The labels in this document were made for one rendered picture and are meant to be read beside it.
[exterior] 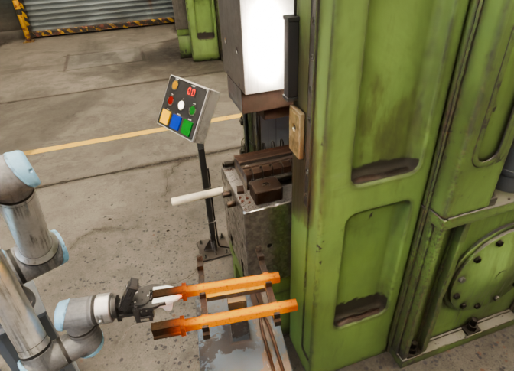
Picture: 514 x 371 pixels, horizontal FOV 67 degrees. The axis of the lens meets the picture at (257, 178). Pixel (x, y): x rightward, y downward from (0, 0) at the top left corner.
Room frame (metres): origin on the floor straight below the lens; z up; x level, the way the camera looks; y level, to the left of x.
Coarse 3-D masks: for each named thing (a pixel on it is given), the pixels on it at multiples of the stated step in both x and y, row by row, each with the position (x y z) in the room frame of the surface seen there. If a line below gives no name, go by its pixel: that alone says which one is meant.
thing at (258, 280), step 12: (252, 276) 0.86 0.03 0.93; (264, 276) 0.86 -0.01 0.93; (276, 276) 0.86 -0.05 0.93; (168, 288) 0.82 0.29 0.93; (180, 288) 0.82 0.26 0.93; (192, 288) 0.82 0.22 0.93; (204, 288) 0.82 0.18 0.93; (216, 288) 0.82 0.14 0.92; (228, 288) 0.83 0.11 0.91; (240, 288) 0.83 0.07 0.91
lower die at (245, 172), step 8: (248, 152) 1.57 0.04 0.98; (256, 152) 1.57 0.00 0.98; (264, 152) 1.55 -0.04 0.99; (272, 152) 1.55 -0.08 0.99; (280, 152) 1.54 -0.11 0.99; (288, 152) 1.52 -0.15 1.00; (240, 160) 1.49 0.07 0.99; (248, 160) 1.47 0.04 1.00; (280, 160) 1.46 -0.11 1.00; (288, 160) 1.47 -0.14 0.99; (240, 168) 1.44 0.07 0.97; (248, 168) 1.41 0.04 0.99; (256, 168) 1.41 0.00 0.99; (264, 168) 1.41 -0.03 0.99; (280, 168) 1.41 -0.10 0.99; (288, 168) 1.42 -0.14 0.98; (240, 176) 1.45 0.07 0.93; (248, 176) 1.36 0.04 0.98; (256, 176) 1.37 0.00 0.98; (264, 176) 1.39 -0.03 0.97
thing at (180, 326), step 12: (288, 300) 0.76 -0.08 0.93; (228, 312) 0.73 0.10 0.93; (240, 312) 0.73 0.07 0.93; (252, 312) 0.72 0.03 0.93; (264, 312) 0.72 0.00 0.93; (156, 324) 0.69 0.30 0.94; (168, 324) 0.69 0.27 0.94; (180, 324) 0.69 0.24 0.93; (192, 324) 0.69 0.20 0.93; (204, 324) 0.69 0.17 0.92; (216, 324) 0.70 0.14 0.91; (156, 336) 0.68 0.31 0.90; (168, 336) 0.68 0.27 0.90
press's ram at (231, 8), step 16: (224, 0) 1.50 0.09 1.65; (240, 0) 1.31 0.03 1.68; (256, 0) 1.33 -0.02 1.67; (272, 0) 1.35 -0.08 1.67; (288, 0) 1.36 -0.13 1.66; (224, 16) 1.52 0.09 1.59; (240, 16) 1.32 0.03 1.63; (256, 16) 1.33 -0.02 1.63; (272, 16) 1.35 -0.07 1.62; (224, 32) 1.54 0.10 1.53; (240, 32) 1.32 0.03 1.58; (256, 32) 1.33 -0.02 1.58; (272, 32) 1.35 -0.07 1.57; (224, 48) 1.56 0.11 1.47; (240, 48) 1.33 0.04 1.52; (256, 48) 1.33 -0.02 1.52; (272, 48) 1.35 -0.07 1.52; (224, 64) 1.58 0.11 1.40; (240, 64) 1.35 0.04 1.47; (256, 64) 1.33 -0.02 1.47; (272, 64) 1.35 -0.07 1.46; (240, 80) 1.36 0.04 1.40; (256, 80) 1.33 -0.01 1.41; (272, 80) 1.35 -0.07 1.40
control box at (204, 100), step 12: (168, 84) 2.06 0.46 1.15; (180, 84) 1.99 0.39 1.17; (192, 84) 1.93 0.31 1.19; (168, 96) 2.01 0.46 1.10; (180, 96) 1.95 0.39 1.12; (192, 96) 1.88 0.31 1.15; (204, 96) 1.83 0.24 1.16; (216, 96) 1.86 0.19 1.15; (168, 108) 1.97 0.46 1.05; (204, 108) 1.81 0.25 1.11; (192, 120) 1.81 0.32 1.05; (204, 120) 1.80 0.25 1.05; (180, 132) 1.83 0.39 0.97; (192, 132) 1.77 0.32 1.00; (204, 132) 1.79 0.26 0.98
